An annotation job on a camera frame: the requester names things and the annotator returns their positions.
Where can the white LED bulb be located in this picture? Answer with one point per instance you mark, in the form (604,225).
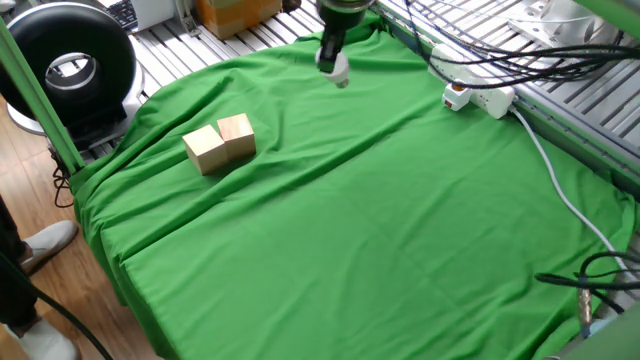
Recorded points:
(341,70)

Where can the green frame post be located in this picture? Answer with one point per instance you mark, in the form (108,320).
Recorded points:
(35,95)

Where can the reddish wooden cube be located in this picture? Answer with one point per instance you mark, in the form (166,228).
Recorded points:
(237,135)

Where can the pale wooden cube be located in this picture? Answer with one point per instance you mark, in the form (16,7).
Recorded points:
(205,150)

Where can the white box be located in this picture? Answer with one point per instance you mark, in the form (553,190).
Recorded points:
(152,12)

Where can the silver mount plate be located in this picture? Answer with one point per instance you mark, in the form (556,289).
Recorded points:
(575,17)

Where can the black keyboard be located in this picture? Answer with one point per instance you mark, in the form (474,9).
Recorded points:
(125,12)

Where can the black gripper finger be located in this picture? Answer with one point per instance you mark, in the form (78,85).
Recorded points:
(330,50)

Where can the green cloth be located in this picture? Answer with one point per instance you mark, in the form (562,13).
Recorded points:
(300,275)

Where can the cardboard box yellow tape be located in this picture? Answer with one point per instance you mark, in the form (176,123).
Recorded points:
(235,17)

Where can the white power strip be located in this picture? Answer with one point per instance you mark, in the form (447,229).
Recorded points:
(492,97)

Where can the black trouser leg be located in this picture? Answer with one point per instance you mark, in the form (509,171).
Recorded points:
(12,280)

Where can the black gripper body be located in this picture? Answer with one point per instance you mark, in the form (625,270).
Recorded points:
(345,15)

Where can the white plug-in bulb holder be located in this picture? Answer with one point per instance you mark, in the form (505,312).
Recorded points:
(456,96)

